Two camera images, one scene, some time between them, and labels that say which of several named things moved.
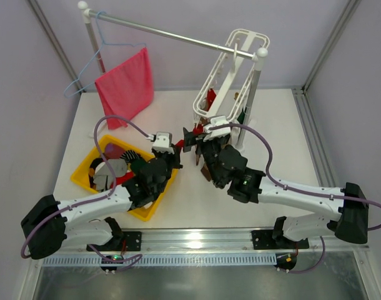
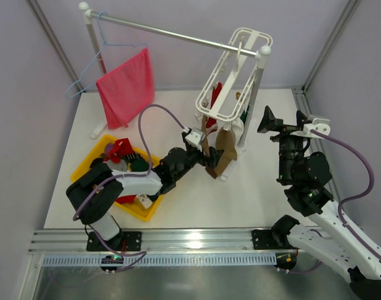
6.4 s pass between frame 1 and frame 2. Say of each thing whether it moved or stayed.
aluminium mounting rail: stayed
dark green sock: moved
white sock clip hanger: stayed
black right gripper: moved
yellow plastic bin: stayed
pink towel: stayed
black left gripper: moved
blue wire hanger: stayed
